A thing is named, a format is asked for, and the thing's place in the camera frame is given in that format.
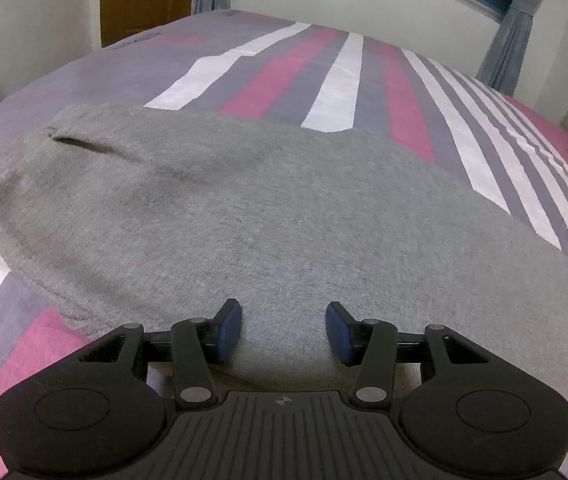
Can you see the striped bed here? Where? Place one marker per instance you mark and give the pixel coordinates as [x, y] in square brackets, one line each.
[274, 70]

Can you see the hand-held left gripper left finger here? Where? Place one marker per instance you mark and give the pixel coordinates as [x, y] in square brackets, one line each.
[227, 331]

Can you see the grey pants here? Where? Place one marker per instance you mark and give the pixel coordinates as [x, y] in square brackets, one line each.
[274, 225]

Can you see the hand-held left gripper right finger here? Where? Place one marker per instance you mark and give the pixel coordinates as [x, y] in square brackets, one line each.
[340, 332]

